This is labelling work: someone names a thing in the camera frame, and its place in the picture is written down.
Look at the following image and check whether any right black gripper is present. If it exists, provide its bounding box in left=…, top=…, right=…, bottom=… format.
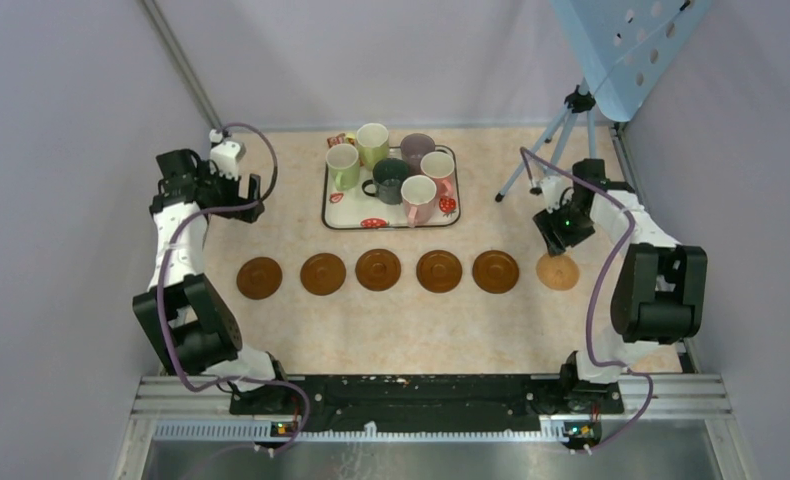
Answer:
left=534, top=197, right=595, bottom=257

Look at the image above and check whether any light tan coaster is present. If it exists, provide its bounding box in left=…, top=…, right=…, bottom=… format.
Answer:
left=535, top=254, right=580, bottom=291

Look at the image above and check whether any brown coaster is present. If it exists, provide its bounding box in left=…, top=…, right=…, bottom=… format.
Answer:
left=236, top=257, right=283, bottom=300
left=355, top=249, right=401, bottom=292
left=300, top=253, right=347, bottom=296
left=416, top=250, right=463, bottom=294
left=472, top=250, right=520, bottom=294

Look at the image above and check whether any green mug front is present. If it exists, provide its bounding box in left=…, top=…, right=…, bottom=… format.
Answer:
left=325, top=143, right=360, bottom=192

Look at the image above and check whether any white strawberry tray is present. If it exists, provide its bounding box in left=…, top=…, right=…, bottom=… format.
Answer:
left=321, top=167, right=462, bottom=231

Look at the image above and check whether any dark green mug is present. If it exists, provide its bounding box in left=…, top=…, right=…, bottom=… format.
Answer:
left=361, top=158, right=410, bottom=205

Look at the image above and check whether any light blue music stand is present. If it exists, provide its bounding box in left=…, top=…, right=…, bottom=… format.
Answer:
left=532, top=0, right=711, bottom=163

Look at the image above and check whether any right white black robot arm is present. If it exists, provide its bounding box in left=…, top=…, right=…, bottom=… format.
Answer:
left=533, top=158, right=708, bottom=412

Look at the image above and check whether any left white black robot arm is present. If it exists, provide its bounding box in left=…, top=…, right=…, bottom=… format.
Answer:
left=132, top=140, right=292, bottom=414

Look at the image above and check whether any red snack packet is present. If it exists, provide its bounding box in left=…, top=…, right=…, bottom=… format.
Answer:
left=327, top=132, right=356, bottom=148

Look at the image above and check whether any pink mug back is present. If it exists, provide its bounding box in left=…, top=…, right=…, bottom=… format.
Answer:
left=420, top=151, right=456, bottom=197

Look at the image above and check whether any pink mug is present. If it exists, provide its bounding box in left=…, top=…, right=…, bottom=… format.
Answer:
left=400, top=175, right=438, bottom=228
left=420, top=151, right=456, bottom=197

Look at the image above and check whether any pink mug front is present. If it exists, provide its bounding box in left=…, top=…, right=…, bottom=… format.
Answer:
left=400, top=175, right=438, bottom=228

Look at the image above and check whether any green mug back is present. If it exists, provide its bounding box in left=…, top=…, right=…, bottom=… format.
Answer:
left=355, top=123, right=390, bottom=171

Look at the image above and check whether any purple mug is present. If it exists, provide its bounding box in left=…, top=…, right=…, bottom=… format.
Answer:
left=399, top=133, right=436, bottom=175

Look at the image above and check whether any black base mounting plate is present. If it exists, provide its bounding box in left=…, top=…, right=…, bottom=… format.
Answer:
left=229, top=374, right=624, bottom=433

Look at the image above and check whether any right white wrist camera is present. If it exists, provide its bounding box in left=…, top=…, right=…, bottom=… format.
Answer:
left=530, top=175, right=572, bottom=213

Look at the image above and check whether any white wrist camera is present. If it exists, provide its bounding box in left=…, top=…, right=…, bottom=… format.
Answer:
left=208, top=129, right=246, bottom=180
left=530, top=175, right=572, bottom=213

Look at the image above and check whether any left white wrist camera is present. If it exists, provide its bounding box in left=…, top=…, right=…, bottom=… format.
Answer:
left=208, top=129, right=246, bottom=180

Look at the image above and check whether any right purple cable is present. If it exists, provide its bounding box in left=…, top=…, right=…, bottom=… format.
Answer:
left=519, top=146, right=655, bottom=455

